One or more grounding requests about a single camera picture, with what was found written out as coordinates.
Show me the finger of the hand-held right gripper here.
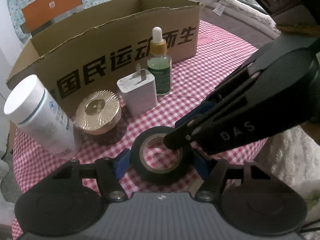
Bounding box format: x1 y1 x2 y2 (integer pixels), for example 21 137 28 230
164 96 252 152
174 67 261 130

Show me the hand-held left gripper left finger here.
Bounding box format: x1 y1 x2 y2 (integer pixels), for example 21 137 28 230
46 149 131 203

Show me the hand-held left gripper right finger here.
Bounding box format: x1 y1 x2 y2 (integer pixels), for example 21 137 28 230
192 151 275 203

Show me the black tape roll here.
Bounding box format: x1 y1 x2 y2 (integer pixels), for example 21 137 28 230
130 127 194 184

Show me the green dropper bottle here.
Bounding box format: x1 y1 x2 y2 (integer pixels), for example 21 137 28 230
147 27 172 95

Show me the white pill bottle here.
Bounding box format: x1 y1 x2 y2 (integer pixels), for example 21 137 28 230
4 75 82 159

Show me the printed cardboard box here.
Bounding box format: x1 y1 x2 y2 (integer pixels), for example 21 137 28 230
6 0 203 103

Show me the pink checked tablecloth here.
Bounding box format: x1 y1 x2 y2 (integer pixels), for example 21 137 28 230
12 20 275 240

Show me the white charger plug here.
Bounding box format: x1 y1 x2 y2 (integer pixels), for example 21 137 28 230
117 64 158 118

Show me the gold lid cosmetic jar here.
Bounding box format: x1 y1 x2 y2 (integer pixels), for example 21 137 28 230
74 91 123 135

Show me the white fluffy cover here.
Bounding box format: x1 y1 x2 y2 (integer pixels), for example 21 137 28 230
255 124 320 230

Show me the white fluffy blanket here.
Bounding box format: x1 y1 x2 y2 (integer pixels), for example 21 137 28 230
185 0 282 38

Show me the orange cardboard box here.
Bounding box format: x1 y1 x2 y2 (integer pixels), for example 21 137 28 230
21 0 83 32

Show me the black cable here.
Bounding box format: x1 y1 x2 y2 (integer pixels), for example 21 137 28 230
300 220 320 233

